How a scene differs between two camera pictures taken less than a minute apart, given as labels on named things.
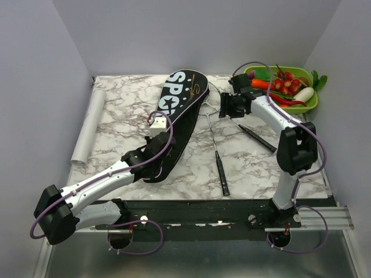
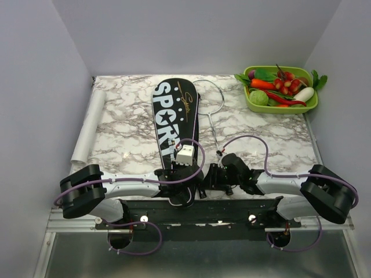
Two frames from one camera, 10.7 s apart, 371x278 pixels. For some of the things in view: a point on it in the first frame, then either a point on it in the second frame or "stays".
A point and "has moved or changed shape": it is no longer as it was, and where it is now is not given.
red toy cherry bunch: (286, 83) stays
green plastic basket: (311, 105) stays
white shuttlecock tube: (79, 156) stays
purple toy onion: (251, 74) stays
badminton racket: (264, 143) to (202, 193)
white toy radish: (304, 94) stays
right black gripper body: (232, 106) to (221, 177)
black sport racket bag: (182, 97) has moved or changed shape
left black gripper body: (148, 140) to (178, 168)
